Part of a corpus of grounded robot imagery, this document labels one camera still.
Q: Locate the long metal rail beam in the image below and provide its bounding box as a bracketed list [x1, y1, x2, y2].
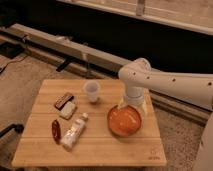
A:
[0, 22, 213, 126]

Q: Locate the black cable on floor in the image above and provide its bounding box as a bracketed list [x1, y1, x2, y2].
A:
[0, 53, 29, 75]

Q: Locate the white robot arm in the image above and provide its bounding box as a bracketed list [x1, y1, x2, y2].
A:
[118, 58, 213, 171]

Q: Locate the white sponge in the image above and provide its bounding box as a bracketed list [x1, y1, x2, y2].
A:
[59, 102, 77, 119]

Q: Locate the translucent plastic cup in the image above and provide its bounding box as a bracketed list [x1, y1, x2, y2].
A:
[83, 80, 100, 103]

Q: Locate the orange bowl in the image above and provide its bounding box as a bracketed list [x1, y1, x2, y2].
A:
[107, 105, 142, 137]

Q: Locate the white tube bottle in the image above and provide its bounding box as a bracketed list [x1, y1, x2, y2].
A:
[61, 113, 88, 149]

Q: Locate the brown chocolate bar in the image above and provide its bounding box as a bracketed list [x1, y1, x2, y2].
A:
[54, 92, 74, 110]

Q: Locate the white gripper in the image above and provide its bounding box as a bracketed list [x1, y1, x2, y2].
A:
[118, 94, 146, 116]

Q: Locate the wooden table board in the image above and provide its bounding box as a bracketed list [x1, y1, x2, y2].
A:
[12, 79, 167, 167]

